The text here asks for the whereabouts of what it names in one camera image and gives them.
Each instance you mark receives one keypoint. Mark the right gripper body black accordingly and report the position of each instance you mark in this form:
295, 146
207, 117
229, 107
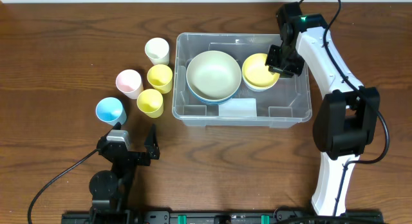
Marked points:
286, 61

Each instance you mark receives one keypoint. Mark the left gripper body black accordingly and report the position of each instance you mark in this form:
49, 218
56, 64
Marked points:
134, 156

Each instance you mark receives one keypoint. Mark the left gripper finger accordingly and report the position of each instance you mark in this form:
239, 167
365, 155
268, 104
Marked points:
117, 126
151, 144

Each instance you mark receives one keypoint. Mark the light blue cup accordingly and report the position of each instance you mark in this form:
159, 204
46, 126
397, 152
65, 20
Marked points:
110, 110

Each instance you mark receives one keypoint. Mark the yellow small bowl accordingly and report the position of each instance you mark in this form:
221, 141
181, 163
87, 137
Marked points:
256, 72

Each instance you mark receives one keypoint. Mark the white small bowl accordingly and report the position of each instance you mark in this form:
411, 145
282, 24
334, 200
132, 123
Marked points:
258, 88

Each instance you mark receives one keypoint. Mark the yellow cup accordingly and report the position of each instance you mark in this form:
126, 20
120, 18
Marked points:
160, 76
151, 103

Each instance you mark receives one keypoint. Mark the pink cup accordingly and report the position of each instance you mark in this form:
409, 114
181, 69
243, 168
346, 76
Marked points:
129, 82

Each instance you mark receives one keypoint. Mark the large cream bowl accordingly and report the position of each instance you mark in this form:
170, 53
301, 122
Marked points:
214, 68

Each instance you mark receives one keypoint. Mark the dark blue bowl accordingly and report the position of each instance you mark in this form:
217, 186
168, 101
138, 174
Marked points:
213, 94
213, 102

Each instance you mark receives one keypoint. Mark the cream white cup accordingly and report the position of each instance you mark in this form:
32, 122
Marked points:
157, 50

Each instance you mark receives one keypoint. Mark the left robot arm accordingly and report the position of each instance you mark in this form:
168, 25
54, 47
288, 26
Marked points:
110, 188

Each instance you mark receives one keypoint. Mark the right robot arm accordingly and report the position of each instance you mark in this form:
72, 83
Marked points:
345, 123

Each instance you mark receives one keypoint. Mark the clear plastic storage container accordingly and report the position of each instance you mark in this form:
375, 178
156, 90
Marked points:
287, 103

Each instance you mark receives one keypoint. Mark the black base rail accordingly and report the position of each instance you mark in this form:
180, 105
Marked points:
165, 217

